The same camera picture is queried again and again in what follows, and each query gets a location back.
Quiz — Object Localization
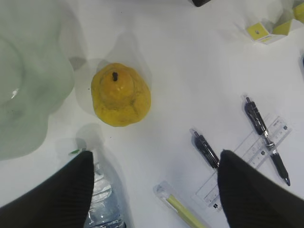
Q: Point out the transparent plastic ruler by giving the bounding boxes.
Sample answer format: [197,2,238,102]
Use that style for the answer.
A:
[192,114,291,211]

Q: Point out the yellow pen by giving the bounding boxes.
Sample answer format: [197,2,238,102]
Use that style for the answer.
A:
[153,181,210,228]

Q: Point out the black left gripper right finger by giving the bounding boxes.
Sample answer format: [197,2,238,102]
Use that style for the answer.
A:
[218,150,304,228]

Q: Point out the middle black gel pen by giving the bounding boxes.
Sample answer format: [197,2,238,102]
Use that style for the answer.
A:
[244,96,291,186]

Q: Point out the yellow white waste paper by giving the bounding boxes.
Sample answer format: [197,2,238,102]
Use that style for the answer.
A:
[245,0,304,45]

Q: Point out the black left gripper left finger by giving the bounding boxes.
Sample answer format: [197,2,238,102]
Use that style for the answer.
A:
[0,151,94,228]

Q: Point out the black square pen holder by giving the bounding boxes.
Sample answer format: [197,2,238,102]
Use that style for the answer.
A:
[191,0,211,7]

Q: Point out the black gel pen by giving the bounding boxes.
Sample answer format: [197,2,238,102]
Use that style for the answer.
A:
[190,129,219,169]
[244,96,291,186]

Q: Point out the yellow pear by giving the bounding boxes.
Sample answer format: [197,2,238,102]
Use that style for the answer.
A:
[91,63,151,127]

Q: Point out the left black gel pen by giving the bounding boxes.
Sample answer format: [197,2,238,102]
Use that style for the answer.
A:
[190,129,219,169]

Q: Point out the green wavy glass plate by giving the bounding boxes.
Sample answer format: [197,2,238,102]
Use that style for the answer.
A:
[0,0,74,160]

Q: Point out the clear water bottle green label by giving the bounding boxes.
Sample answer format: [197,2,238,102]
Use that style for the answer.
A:
[69,148,127,228]

